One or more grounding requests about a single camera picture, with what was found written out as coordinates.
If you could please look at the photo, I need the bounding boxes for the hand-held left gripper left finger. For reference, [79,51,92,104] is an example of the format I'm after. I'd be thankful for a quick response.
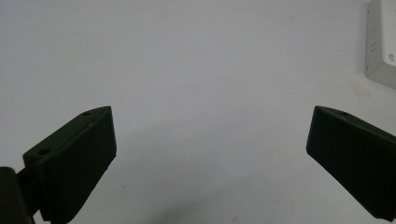
[16,105,118,224]

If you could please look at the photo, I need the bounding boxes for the white cardboard box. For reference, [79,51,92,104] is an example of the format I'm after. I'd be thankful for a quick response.
[364,0,396,91]

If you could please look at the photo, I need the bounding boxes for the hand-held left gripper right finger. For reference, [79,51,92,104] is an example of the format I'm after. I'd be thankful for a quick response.
[305,105,396,223]

